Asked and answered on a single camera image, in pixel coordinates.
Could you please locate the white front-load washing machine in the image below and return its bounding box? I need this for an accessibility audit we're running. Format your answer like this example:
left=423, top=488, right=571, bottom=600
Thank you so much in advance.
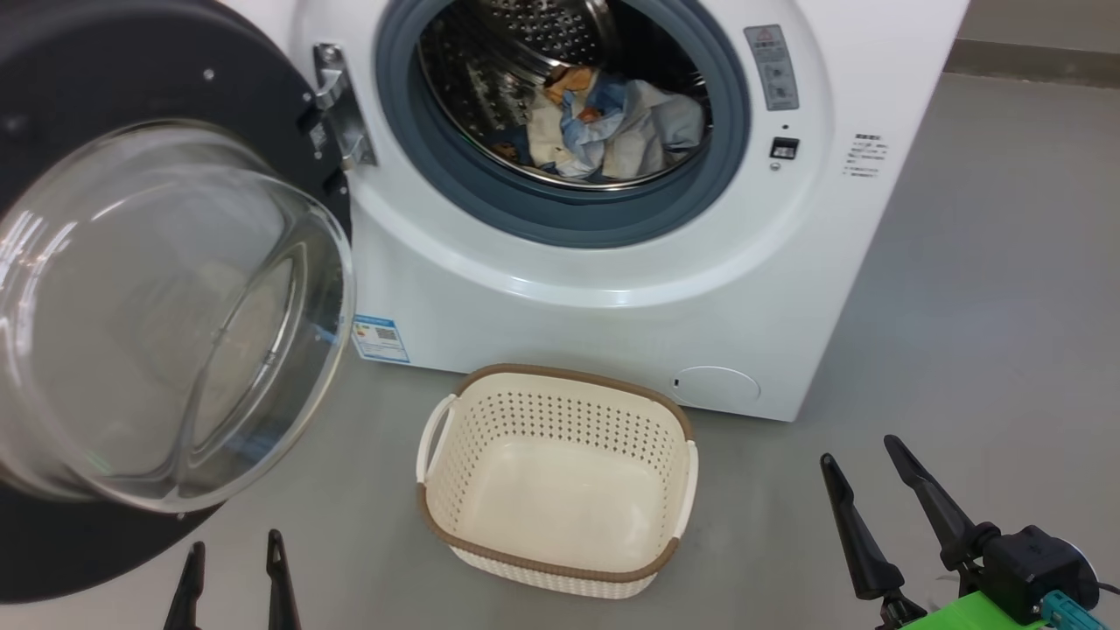
left=219, top=0, right=972, bottom=423

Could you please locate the blue cartoon garment white lining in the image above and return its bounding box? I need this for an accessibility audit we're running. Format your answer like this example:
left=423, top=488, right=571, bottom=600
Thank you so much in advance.
left=522, top=66, right=706, bottom=182

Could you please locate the cream perforated laundry basket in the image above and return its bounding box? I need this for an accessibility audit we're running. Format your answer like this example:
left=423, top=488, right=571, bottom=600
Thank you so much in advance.
left=416, top=364, right=699, bottom=600

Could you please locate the black round glass washer door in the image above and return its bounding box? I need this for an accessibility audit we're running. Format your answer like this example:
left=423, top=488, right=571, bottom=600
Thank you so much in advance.
left=0, top=0, right=357, bottom=605

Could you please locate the small printed text label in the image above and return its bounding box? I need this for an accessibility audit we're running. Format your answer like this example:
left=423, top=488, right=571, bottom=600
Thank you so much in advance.
left=842, top=133, right=889, bottom=180

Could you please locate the white round filter cover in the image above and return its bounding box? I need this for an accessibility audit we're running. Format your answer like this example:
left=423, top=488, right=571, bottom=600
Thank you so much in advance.
left=672, top=366, right=762, bottom=409

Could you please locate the grey warning label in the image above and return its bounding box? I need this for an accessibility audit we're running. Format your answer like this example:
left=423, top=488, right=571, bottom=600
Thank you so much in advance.
left=744, top=24, right=800, bottom=112

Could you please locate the teal cable connector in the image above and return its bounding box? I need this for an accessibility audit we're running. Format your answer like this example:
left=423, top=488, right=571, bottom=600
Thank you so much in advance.
left=1037, top=591, right=1108, bottom=630

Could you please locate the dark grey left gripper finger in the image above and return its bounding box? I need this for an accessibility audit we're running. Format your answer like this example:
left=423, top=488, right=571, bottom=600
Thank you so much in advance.
left=265, top=528, right=303, bottom=630
left=164, top=541, right=207, bottom=630

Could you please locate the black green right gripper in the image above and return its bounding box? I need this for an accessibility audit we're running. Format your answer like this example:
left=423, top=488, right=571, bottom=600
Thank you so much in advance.
left=820, top=435, right=1103, bottom=630

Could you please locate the blue energy label sticker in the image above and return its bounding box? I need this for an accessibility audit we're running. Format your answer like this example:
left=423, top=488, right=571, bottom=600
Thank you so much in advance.
left=352, top=315, right=410, bottom=364

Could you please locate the metal door hinge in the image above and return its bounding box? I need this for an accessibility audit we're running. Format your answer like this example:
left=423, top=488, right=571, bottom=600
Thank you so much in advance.
left=313, top=42, right=379, bottom=169

